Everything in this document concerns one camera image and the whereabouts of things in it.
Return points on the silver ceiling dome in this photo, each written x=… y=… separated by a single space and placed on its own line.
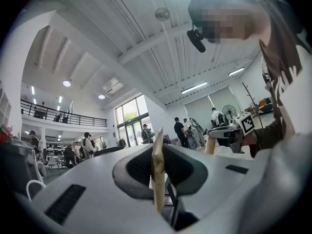
x=162 y=14

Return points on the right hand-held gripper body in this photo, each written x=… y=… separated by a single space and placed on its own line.
x=246 y=124

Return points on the red artificial flowers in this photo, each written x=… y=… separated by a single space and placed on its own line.
x=5 y=133

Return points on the black balcony railing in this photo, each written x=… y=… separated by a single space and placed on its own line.
x=63 y=117

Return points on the white tube frame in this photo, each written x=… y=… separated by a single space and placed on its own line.
x=34 y=182

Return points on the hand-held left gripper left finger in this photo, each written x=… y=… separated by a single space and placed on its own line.
x=97 y=191

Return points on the black standing fan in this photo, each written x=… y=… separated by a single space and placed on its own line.
x=228 y=111

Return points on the person's head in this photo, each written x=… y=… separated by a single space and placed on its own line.
x=231 y=25

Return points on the glass entrance door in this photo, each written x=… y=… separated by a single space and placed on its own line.
x=132 y=121

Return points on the wooden coat rack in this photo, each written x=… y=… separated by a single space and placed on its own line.
x=253 y=103

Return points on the long tube ceiling light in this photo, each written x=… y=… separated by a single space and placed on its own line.
x=194 y=88
x=236 y=71

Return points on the person's brown printed sweatshirt torso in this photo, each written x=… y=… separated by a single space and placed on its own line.
x=280 y=64

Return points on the black office chair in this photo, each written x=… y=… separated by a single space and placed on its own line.
x=108 y=151

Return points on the person's right forearm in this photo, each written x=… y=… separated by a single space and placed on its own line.
x=268 y=133

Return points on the round ceiling light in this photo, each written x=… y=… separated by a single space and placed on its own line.
x=66 y=83
x=101 y=96

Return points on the white and black appliance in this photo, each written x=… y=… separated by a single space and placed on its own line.
x=14 y=164

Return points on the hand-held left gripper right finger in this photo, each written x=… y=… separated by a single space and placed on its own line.
x=231 y=191

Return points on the ceiling air conditioner unit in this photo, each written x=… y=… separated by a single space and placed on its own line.
x=112 y=86

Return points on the black head-worn camera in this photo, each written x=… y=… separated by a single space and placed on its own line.
x=196 y=40

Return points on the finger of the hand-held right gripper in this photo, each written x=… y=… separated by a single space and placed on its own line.
x=223 y=132

